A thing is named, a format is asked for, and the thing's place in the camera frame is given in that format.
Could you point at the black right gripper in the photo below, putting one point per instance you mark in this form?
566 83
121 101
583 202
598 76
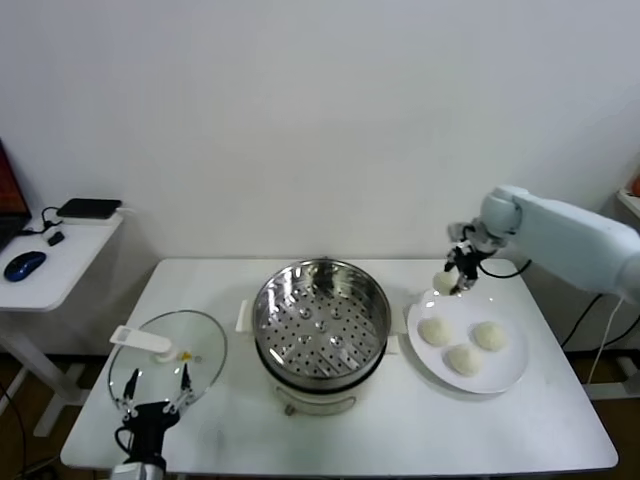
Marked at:
468 261

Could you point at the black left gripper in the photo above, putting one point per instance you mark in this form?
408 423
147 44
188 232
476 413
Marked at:
150 422

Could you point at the white steamed baozi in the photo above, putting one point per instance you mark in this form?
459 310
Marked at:
441 281
435 331
466 359
491 336

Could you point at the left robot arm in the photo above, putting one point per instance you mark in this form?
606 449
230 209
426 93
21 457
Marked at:
140 470

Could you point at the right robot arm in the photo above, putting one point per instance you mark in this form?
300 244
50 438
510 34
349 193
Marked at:
565 235

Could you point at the perforated steel steamer basket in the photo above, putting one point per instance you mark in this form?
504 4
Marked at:
320 325

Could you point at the white round plate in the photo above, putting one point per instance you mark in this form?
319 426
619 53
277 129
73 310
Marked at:
510 365

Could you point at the white side table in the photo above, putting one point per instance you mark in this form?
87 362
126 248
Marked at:
50 285

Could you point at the white electric cooking pot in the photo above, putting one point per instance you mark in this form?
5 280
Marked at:
315 397

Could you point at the small black adapter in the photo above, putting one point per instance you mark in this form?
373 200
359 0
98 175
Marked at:
55 238

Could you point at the blue computer mouse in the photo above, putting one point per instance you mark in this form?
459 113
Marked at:
24 264

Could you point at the flat black device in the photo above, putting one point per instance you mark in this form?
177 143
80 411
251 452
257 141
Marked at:
89 207

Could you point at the orange object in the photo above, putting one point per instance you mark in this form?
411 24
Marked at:
636 186

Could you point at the open black laptop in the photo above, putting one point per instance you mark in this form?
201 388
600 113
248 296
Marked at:
10 190

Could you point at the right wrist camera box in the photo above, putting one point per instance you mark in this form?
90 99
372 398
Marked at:
456 231

